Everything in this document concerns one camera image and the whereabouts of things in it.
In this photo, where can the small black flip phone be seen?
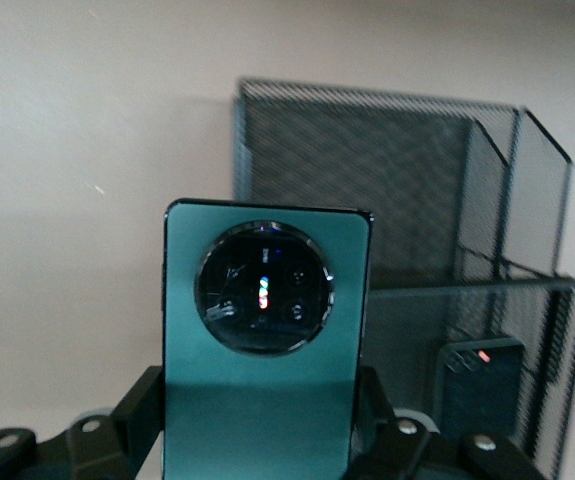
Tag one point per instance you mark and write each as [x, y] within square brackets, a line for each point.
[487, 390]

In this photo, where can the green phone round camera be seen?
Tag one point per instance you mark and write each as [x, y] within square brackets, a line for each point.
[262, 400]

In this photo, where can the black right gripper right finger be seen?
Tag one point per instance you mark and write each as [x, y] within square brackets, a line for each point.
[392, 450]

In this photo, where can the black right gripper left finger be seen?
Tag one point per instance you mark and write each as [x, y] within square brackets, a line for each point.
[117, 445]

